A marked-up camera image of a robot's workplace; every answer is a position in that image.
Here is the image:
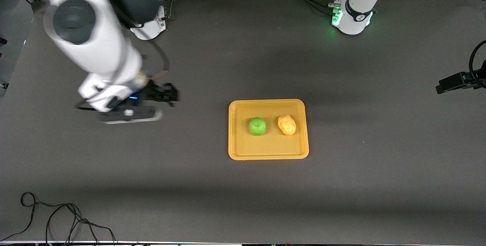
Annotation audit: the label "green lime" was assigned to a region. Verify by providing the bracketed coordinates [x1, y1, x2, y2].
[248, 117, 267, 137]

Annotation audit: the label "yellow potato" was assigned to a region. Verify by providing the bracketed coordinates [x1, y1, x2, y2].
[278, 115, 297, 137]

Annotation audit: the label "orange plastic tray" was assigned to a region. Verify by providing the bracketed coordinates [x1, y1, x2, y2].
[228, 99, 309, 161]

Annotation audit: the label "dark grey table mat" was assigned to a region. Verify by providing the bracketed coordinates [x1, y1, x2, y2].
[0, 0, 486, 245]

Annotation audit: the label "black right arm base cables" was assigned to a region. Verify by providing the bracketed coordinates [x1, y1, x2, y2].
[158, 0, 174, 22]

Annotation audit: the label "thin black loose cable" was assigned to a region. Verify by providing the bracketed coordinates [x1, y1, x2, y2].
[0, 192, 117, 245]

